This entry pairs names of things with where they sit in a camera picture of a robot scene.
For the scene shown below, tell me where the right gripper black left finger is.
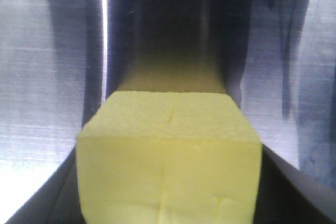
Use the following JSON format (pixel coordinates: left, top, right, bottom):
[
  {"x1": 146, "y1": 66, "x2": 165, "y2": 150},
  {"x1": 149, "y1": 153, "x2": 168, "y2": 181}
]
[{"x1": 6, "y1": 150, "x2": 85, "y2": 223}]

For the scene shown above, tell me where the yellow foam block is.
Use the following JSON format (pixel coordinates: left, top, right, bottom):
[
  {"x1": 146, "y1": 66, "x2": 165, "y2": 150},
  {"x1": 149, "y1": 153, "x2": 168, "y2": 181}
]
[{"x1": 76, "y1": 91, "x2": 262, "y2": 223}]

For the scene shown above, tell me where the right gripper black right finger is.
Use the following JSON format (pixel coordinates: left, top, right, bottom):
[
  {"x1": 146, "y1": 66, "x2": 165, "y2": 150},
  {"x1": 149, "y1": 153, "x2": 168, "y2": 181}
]
[{"x1": 253, "y1": 145, "x2": 335, "y2": 223}]

